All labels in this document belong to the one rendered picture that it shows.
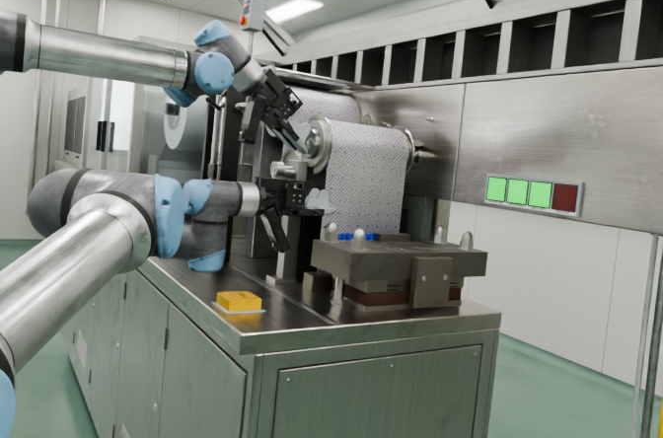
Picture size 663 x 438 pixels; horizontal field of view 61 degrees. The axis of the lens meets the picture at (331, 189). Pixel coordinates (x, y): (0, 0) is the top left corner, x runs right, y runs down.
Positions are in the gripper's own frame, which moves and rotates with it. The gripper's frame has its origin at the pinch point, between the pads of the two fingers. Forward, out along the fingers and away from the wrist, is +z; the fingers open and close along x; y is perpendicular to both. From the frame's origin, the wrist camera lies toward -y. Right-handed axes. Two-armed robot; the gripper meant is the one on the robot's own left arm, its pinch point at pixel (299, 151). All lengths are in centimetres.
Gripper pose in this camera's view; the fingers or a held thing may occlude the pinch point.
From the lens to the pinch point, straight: 136.3
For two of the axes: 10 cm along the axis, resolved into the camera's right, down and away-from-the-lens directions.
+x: -5.2, -1.0, 8.5
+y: 6.1, -7.3, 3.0
